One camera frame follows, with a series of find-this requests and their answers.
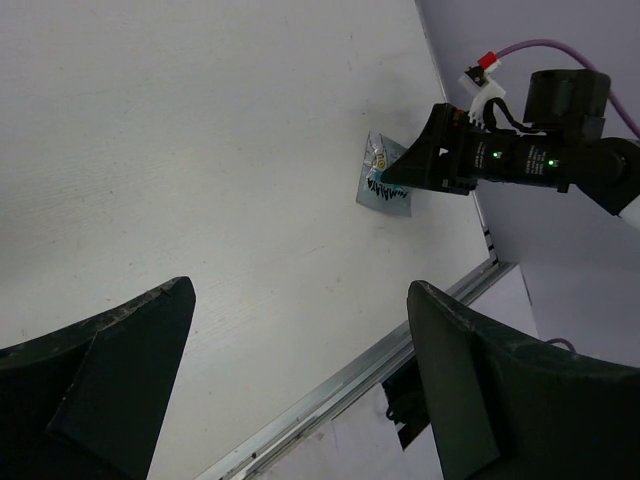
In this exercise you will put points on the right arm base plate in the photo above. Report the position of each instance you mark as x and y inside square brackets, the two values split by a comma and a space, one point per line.
[407, 407]

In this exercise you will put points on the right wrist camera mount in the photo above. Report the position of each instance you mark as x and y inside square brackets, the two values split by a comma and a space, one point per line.
[478, 81]

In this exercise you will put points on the aluminium table rail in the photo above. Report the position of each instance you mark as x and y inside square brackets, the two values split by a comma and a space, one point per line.
[326, 315]

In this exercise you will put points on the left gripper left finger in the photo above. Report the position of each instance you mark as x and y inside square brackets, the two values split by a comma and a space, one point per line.
[88, 401]

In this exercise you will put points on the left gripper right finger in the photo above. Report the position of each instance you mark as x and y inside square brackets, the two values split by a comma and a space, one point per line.
[505, 405]

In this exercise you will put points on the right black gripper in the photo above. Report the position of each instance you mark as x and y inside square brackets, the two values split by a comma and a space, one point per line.
[452, 156]

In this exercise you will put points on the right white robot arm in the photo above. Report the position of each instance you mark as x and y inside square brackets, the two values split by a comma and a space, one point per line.
[568, 107]

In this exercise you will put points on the grey snack packet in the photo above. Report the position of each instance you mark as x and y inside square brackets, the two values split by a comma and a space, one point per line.
[381, 153]

